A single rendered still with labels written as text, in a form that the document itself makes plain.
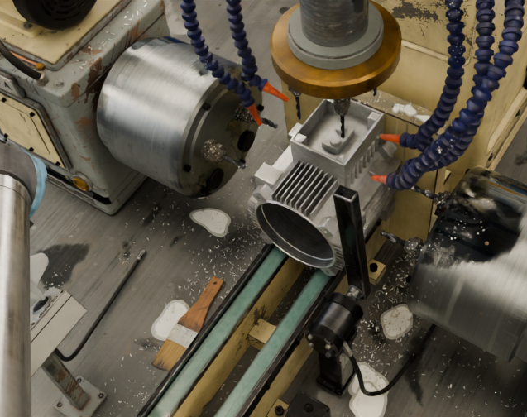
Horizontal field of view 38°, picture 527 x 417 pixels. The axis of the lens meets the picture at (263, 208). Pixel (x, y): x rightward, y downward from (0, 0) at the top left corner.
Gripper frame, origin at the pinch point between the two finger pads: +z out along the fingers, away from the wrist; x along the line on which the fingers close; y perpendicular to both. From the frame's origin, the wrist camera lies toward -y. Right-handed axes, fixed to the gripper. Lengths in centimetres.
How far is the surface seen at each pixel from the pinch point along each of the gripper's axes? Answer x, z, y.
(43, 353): -3.5, 5.7, -5.7
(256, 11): 38, 6, 93
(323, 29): -40, -8, 42
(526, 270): -52, 32, 37
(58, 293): -2.0, 1.8, 2.5
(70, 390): 8.7, 18.4, -5.6
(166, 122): -3.7, -4.1, 34.3
